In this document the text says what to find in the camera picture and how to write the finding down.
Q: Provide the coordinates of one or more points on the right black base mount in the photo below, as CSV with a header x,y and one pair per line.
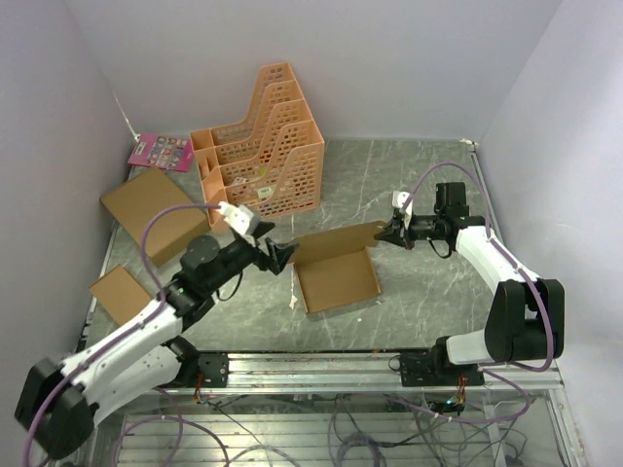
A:
x,y
422,370

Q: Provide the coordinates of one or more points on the brown cardboard box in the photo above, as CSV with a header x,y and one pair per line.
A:
x,y
335,268

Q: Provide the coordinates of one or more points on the aluminium mounting rail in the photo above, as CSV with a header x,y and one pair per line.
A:
x,y
350,372

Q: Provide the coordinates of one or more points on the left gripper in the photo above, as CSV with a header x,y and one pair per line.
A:
x,y
277,255

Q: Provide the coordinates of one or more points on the pink sticker sheet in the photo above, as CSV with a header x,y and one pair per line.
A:
x,y
173,153

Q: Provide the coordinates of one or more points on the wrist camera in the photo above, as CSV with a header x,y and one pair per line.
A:
x,y
241,220
403,202

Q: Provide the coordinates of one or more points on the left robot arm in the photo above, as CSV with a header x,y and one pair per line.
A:
x,y
61,402

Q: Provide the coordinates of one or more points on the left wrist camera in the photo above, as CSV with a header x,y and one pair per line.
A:
x,y
241,220

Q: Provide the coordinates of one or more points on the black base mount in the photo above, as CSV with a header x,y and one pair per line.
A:
x,y
213,370
422,370

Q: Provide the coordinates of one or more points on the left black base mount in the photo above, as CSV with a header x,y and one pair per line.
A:
x,y
213,370

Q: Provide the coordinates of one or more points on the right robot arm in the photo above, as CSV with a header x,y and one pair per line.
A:
x,y
526,322

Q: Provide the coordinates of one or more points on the small folded cardboard box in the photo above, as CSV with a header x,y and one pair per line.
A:
x,y
120,294

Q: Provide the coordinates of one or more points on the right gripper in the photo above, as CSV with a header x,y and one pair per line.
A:
x,y
401,235

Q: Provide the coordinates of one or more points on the large folded cardboard box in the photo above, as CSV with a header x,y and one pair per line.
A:
x,y
135,203

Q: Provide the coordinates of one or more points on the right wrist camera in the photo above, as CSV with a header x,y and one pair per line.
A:
x,y
403,202

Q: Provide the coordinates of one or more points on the orange plastic file organizer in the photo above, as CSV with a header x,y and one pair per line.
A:
x,y
272,160

